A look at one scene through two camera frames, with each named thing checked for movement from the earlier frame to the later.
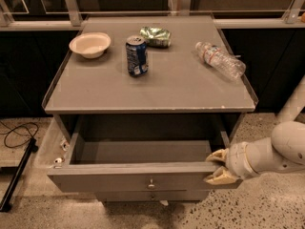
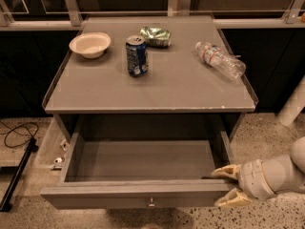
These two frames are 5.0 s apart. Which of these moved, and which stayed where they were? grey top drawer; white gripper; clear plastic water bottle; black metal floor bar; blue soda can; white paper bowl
Moved: grey top drawer; white gripper
Stayed: clear plastic water bottle; blue soda can; black metal floor bar; white paper bowl
